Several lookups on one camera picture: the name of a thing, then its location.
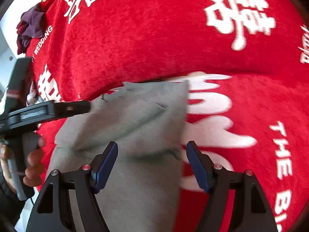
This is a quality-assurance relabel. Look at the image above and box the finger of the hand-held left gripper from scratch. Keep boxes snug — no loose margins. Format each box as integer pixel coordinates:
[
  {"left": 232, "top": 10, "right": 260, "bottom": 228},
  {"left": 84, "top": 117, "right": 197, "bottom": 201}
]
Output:
[{"left": 53, "top": 100, "right": 91, "bottom": 115}]

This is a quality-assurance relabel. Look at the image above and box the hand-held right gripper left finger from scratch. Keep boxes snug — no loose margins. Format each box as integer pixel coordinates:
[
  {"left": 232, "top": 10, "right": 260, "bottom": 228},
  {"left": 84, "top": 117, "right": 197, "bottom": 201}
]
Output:
[{"left": 25, "top": 141, "right": 119, "bottom": 232}]

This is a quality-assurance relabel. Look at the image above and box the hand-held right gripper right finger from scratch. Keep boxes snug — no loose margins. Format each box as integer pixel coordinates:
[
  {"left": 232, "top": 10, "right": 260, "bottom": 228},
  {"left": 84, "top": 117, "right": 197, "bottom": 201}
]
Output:
[{"left": 186, "top": 141, "right": 278, "bottom": 232}]

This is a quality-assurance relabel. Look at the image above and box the grey knit garment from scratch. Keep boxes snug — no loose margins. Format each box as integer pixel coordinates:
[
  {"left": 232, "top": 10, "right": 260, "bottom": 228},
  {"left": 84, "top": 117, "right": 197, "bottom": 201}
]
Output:
[{"left": 45, "top": 80, "right": 189, "bottom": 232}]

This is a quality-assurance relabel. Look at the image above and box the person's left forearm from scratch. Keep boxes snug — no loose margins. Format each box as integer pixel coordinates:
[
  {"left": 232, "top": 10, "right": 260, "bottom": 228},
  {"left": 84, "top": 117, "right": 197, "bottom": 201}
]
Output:
[{"left": 0, "top": 167, "right": 27, "bottom": 226}]

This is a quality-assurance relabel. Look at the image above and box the purple clothes pile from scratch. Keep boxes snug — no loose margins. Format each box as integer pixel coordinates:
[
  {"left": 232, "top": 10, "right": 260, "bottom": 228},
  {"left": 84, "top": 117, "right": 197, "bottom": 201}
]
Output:
[{"left": 16, "top": 3, "right": 53, "bottom": 55}]

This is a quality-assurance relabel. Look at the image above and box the person's left hand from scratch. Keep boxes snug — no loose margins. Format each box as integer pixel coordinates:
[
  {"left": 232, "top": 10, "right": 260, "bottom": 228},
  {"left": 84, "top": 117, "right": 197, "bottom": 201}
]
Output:
[{"left": 0, "top": 136, "right": 47, "bottom": 189}]

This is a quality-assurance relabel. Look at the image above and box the red printed blanket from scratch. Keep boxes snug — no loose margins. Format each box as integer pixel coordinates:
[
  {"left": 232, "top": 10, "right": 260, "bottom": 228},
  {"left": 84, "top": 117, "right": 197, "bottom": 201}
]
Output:
[{"left": 25, "top": 0, "right": 309, "bottom": 232}]

